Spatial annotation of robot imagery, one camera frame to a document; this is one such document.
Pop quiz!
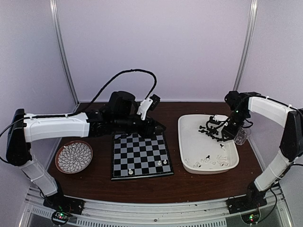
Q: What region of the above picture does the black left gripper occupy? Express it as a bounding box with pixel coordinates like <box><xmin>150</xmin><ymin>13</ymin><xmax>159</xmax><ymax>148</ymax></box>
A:
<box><xmin>113</xmin><ymin>114</ymin><xmax>167</xmax><ymax>139</ymax></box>

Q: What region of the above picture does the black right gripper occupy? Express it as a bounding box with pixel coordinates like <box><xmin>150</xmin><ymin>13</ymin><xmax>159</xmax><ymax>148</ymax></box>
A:
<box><xmin>222</xmin><ymin>109</ymin><xmax>250</xmax><ymax>142</ymax></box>

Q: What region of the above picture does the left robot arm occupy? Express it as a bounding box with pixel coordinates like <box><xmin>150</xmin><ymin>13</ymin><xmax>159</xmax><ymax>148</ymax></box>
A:
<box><xmin>5</xmin><ymin>91</ymin><xmax>166</xmax><ymax>210</ymax></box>

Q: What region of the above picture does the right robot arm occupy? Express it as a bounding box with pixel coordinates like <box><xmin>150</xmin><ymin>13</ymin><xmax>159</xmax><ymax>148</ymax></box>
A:
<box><xmin>222</xmin><ymin>91</ymin><xmax>303</xmax><ymax>209</ymax></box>

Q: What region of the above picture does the pile of black chess pieces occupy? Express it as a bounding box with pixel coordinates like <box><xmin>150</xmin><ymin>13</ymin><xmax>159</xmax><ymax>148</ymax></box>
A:
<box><xmin>198</xmin><ymin>125</ymin><xmax>221</xmax><ymax>142</ymax></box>

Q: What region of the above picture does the cluster of white chess pieces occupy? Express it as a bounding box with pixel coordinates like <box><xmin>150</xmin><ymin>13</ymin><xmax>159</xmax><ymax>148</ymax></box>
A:
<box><xmin>185</xmin><ymin>155</ymin><xmax>230</xmax><ymax>169</ymax></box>

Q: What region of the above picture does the right circuit board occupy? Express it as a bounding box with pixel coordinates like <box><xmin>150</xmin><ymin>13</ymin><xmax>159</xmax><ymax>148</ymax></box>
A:
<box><xmin>241</xmin><ymin>212</ymin><xmax>261</xmax><ymax>225</ymax></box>

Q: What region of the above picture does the circuit board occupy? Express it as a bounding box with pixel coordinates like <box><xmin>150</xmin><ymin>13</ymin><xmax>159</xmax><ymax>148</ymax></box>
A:
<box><xmin>241</xmin><ymin>212</ymin><xmax>261</xmax><ymax>225</ymax></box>
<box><xmin>51</xmin><ymin>211</ymin><xmax>72</xmax><ymax>225</ymax></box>

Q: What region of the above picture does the left circuit board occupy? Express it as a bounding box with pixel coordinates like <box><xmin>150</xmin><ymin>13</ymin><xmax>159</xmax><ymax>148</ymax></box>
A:
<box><xmin>51</xmin><ymin>211</ymin><xmax>72</xmax><ymax>225</ymax></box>

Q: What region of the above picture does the clear plastic cup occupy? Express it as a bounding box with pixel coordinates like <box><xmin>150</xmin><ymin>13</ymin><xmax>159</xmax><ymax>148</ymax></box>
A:
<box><xmin>234</xmin><ymin>125</ymin><xmax>251</xmax><ymax>146</ymax></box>

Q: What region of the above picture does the white plastic tub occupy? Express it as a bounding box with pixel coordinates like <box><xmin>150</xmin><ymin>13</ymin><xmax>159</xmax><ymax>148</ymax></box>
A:
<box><xmin>178</xmin><ymin>114</ymin><xmax>240</xmax><ymax>175</ymax></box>

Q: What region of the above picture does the black white chessboard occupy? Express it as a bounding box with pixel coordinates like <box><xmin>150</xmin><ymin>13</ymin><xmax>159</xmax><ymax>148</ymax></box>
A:
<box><xmin>111</xmin><ymin>131</ymin><xmax>174</xmax><ymax>181</ymax></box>

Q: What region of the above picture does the patterned ceramic plate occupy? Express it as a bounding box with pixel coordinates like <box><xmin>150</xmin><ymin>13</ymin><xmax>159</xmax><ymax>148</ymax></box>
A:
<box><xmin>55</xmin><ymin>140</ymin><xmax>93</xmax><ymax>174</ymax></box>

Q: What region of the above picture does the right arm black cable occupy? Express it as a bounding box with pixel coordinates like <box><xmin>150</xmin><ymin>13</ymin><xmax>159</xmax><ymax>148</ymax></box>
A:
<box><xmin>205</xmin><ymin>94</ymin><xmax>251</xmax><ymax>140</ymax></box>

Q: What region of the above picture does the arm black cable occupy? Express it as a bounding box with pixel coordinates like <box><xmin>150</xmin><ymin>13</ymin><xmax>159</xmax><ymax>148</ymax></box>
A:
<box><xmin>0</xmin><ymin>68</ymin><xmax>158</xmax><ymax>164</ymax></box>
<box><xmin>205</xmin><ymin>94</ymin><xmax>251</xmax><ymax>140</ymax></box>

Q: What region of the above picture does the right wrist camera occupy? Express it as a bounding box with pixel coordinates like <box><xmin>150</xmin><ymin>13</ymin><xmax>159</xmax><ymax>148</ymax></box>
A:
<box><xmin>209</xmin><ymin>114</ymin><xmax>228</xmax><ymax>125</ymax></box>

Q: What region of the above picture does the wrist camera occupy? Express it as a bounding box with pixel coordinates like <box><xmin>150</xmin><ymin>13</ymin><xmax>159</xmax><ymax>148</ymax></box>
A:
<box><xmin>209</xmin><ymin>114</ymin><xmax>228</xmax><ymax>125</ymax></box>
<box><xmin>137</xmin><ymin>94</ymin><xmax>160</xmax><ymax>121</ymax></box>

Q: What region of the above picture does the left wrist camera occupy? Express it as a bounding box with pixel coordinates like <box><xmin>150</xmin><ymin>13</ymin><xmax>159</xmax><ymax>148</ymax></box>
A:
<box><xmin>137</xmin><ymin>94</ymin><xmax>160</xmax><ymax>121</ymax></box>

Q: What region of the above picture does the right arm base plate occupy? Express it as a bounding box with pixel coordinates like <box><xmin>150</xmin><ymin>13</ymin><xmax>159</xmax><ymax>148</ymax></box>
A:
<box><xmin>226</xmin><ymin>196</ymin><xmax>267</xmax><ymax>214</ymax></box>

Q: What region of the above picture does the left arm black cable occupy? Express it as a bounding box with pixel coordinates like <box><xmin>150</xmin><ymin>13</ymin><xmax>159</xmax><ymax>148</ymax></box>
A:
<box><xmin>0</xmin><ymin>68</ymin><xmax>158</xmax><ymax>164</ymax></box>

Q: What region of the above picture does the aluminium front rail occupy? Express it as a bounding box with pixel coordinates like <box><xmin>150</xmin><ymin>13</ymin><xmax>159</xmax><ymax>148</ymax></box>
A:
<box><xmin>18</xmin><ymin>185</ymin><xmax>291</xmax><ymax>227</ymax></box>

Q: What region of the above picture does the right aluminium frame post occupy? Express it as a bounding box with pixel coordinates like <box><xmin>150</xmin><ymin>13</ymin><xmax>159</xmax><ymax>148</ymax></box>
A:
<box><xmin>233</xmin><ymin>0</ymin><xmax>258</xmax><ymax>90</ymax></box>

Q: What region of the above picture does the aluminium frame post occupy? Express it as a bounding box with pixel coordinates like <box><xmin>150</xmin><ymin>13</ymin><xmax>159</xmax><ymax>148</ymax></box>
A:
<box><xmin>49</xmin><ymin>0</ymin><xmax>79</xmax><ymax>105</ymax></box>
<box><xmin>233</xmin><ymin>0</ymin><xmax>258</xmax><ymax>90</ymax></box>

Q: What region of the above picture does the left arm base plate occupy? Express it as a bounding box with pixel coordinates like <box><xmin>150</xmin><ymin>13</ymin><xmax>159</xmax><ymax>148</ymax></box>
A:
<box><xmin>43</xmin><ymin>193</ymin><xmax>85</xmax><ymax>215</ymax></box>

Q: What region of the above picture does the left aluminium frame post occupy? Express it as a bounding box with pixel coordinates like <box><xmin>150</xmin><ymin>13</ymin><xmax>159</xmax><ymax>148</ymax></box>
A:
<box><xmin>49</xmin><ymin>0</ymin><xmax>79</xmax><ymax>105</ymax></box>

